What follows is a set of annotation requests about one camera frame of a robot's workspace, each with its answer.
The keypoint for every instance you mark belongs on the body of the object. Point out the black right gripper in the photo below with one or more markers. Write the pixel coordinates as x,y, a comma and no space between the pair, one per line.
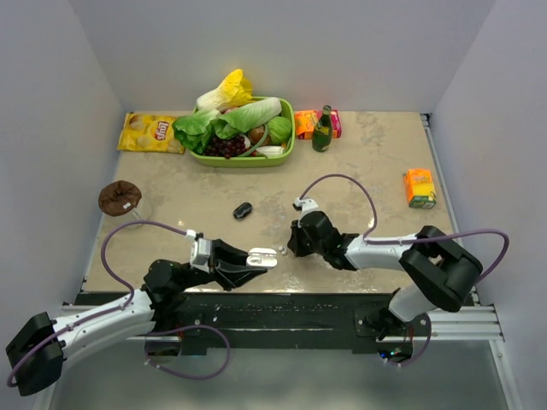
294,243

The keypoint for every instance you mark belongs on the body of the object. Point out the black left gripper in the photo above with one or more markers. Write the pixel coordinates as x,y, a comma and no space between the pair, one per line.
229,278

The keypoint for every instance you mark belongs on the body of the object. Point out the white earbud charging case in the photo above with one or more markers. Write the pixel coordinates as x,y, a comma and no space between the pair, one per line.
262,257

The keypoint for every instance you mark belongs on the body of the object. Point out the black earbud charging case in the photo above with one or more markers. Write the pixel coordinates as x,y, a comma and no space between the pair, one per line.
242,211

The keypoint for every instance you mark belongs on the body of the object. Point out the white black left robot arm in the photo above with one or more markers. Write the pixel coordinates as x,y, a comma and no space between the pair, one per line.
43,346

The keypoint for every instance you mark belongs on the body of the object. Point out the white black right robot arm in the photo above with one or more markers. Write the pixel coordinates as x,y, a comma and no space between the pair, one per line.
442,271

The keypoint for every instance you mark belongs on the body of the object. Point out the green plastic basket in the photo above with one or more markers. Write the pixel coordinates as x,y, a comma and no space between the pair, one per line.
255,161

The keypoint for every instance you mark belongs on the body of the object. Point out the green glass bottle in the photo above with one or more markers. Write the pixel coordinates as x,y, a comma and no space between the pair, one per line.
322,134

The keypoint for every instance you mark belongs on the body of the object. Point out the round green cabbage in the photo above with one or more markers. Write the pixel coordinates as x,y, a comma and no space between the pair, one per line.
279,130

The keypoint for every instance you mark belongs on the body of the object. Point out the orange juice carton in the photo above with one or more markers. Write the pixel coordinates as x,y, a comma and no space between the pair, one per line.
419,188

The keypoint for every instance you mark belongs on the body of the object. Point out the orange pink snack box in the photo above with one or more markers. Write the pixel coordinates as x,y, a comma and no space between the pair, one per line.
305,121

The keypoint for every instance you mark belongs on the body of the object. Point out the brown onion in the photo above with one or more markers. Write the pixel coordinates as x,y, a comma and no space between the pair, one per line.
256,134

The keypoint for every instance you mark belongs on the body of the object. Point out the dark red grapes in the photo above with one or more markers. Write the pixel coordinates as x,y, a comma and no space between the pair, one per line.
227,148

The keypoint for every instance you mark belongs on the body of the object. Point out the brown topped beige cup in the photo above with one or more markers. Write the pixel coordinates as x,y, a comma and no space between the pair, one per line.
122,202

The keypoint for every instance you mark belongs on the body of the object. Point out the green lettuce leaf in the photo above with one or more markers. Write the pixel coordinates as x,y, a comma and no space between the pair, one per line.
194,131

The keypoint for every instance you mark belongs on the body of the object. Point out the pale romaine lettuce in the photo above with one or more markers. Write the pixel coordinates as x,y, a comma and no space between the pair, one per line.
247,117

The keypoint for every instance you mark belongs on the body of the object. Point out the yellow Lays chips bag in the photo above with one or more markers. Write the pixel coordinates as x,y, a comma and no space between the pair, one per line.
149,133

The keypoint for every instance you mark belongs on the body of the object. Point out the yellow napa cabbage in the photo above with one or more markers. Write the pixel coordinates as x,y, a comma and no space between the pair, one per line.
234,91

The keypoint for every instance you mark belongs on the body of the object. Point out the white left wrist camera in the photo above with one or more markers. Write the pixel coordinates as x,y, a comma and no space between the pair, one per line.
201,249

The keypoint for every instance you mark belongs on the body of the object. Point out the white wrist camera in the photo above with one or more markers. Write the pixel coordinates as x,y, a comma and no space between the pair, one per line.
305,205
201,249

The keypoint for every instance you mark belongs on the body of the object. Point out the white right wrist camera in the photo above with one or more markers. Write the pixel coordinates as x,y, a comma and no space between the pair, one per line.
305,205

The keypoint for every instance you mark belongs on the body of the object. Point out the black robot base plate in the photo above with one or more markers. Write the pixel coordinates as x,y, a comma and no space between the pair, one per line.
282,321

